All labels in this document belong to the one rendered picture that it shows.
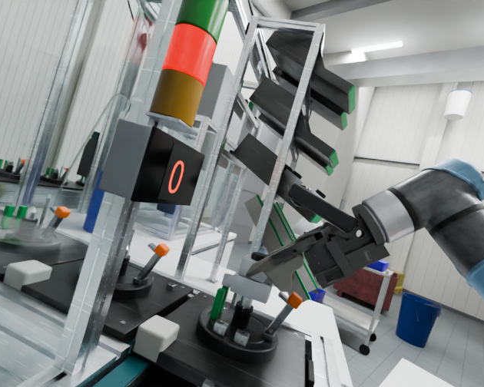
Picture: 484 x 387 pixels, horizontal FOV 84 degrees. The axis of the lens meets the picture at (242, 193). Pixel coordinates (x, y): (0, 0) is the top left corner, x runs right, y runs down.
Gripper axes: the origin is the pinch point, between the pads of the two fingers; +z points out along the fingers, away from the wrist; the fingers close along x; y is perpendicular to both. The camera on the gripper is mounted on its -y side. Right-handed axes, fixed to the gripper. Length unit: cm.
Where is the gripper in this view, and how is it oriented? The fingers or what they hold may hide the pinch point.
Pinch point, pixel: (254, 265)
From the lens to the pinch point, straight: 47.9
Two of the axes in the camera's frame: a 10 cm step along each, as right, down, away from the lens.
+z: -8.7, 4.7, 1.7
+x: 2.3, 0.8, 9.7
